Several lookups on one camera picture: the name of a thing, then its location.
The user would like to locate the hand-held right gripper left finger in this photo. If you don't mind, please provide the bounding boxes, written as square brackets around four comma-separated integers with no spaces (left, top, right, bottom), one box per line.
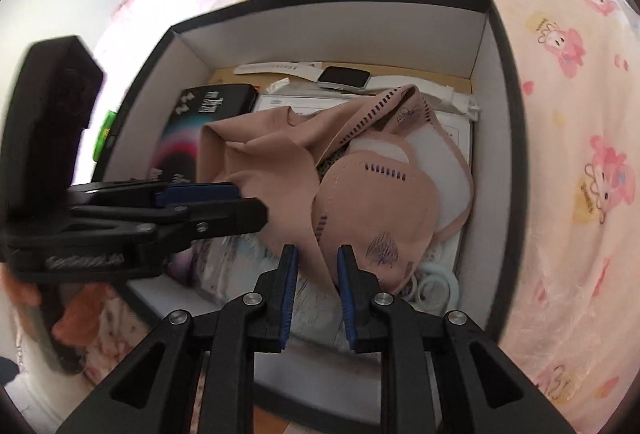
[55,243,300,434]

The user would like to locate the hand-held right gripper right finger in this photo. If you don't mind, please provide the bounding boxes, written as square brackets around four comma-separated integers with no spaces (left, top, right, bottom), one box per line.
[337,243,577,434]

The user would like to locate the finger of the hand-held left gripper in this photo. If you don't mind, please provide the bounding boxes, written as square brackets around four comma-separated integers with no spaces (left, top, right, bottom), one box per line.
[74,197,269,246]
[69,181,242,211]

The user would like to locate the white printed plastic bag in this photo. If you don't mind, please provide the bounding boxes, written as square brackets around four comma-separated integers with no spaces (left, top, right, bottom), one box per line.
[189,233,282,306]

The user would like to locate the dusty pink bra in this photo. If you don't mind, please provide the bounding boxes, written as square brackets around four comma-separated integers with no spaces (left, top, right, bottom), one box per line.
[194,84,474,298]

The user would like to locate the white smartwatch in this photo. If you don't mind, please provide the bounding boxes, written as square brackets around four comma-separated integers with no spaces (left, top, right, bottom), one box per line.
[233,60,482,120]

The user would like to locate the black cardboard box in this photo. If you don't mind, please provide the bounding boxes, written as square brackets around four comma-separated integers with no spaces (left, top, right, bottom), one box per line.
[92,0,531,421]

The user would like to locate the person's left hand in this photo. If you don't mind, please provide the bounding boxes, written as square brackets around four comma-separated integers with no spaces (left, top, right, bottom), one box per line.
[0,263,109,351]

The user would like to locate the green packet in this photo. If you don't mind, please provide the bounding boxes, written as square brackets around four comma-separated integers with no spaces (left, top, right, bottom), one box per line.
[93,110,119,161]

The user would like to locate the black galaxy print packet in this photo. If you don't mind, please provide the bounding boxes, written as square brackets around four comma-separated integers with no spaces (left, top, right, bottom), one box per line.
[149,84,259,196]

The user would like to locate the yellow printed flat package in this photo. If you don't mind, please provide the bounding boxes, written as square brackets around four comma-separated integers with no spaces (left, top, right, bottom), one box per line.
[212,64,474,96]

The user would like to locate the pink bow-print pajama pants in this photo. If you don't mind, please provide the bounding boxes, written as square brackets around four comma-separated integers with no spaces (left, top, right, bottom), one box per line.
[82,297,157,388]

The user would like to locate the pink cartoon printed blanket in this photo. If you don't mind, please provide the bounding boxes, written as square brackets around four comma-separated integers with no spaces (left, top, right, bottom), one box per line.
[92,0,640,434]

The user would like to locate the white coiled cable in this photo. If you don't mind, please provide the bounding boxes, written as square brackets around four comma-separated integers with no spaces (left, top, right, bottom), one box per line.
[409,261,461,313]

